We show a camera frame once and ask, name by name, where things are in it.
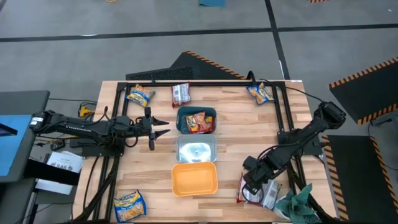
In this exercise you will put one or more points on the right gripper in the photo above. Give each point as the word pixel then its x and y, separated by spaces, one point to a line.
pixel 258 177

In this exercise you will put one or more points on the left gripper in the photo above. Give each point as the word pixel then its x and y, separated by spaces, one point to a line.
pixel 148 119

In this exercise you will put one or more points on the red yellow Maruchan noodle pack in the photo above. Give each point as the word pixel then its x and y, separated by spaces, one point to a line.
pixel 194 123
pixel 210 124

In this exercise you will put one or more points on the blue Maruchan noodle pack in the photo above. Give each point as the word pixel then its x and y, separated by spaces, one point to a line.
pixel 129 207
pixel 260 93
pixel 140 95

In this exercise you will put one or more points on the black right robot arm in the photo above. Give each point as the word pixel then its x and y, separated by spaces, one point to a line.
pixel 311 130

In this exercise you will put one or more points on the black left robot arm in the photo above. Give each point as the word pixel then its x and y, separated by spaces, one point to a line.
pixel 77 127

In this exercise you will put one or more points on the teal plastic bin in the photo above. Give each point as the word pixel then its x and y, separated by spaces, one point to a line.
pixel 181 123

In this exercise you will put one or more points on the white plastic bin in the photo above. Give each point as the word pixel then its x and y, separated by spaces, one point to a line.
pixel 196 149

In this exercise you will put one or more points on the green plant in white pot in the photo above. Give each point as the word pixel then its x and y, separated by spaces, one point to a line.
pixel 295 205

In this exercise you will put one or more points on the orange plastic bin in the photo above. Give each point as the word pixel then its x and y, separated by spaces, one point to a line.
pixel 194 179

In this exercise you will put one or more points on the black mat with striped edge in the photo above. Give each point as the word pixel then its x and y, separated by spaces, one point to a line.
pixel 317 1
pixel 192 67
pixel 357 177
pixel 367 93

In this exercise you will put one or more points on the white paper sheet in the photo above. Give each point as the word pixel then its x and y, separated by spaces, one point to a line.
pixel 62 161

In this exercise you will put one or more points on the teal floor mat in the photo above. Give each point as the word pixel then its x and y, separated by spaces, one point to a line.
pixel 212 3

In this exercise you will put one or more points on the grey side desk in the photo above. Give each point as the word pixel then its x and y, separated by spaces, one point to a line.
pixel 25 102

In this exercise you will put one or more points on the blue board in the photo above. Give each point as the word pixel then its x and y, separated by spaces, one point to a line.
pixel 15 152

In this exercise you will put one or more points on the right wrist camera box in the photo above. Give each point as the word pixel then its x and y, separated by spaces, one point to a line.
pixel 249 163

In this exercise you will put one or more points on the black aluminium table frame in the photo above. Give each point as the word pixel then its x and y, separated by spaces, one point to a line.
pixel 217 84

